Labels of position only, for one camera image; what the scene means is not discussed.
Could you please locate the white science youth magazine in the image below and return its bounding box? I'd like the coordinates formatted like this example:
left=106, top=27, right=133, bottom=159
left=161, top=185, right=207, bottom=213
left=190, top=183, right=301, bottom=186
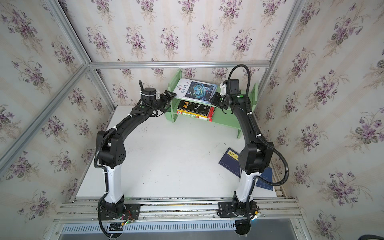
left=172, top=78, right=218, bottom=105

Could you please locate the black book yellow title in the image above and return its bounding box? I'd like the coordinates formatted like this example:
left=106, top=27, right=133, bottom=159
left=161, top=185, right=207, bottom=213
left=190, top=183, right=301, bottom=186
left=177, top=100, right=214, bottom=118

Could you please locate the green nature encyclopedia book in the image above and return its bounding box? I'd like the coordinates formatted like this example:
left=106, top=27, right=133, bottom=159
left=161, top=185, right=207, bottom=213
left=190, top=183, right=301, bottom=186
left=176, top=107, right=216, bottom=122

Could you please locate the yellow cartoon cover book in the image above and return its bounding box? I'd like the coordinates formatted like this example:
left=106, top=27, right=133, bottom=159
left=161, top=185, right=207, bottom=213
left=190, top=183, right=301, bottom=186
left=176, top=108, right=212, bottom=120

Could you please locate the dark blue book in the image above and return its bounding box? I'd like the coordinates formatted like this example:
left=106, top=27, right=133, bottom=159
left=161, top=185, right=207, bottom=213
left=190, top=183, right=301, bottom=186
left=256, top=167, right=274, bottom=191
left=219, top=148, right=241, bottom=178

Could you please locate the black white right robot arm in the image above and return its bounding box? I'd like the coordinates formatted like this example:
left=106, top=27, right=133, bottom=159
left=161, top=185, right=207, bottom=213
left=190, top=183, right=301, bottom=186
left=210, top=64, right=290, bottom=223

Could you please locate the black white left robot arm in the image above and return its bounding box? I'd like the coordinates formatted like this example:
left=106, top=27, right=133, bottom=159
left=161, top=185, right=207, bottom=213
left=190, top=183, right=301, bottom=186
left=93, top=81, right=177, bottom=222

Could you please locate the green metal bookshelf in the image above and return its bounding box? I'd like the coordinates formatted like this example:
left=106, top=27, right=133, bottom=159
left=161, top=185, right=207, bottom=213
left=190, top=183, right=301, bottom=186
left=165, top=70, right=258, bottom=139

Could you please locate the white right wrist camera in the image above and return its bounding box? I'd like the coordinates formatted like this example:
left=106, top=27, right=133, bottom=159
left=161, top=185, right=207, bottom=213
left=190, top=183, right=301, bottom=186
left=220, top=81, right=228, bottom=96

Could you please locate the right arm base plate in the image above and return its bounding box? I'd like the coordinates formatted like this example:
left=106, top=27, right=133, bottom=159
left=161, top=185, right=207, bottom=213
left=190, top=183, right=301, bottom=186
left=217, top=201, right=260, bottom=219

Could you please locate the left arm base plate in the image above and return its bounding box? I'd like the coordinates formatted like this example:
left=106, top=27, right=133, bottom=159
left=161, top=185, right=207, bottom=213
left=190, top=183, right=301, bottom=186
left=97, top=202, right=142, bottom=221

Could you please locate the aluminium mounting rail frame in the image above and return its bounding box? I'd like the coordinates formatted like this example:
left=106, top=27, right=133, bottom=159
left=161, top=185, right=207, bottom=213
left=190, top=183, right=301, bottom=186
left=44, top=196, right=313, bottom=240

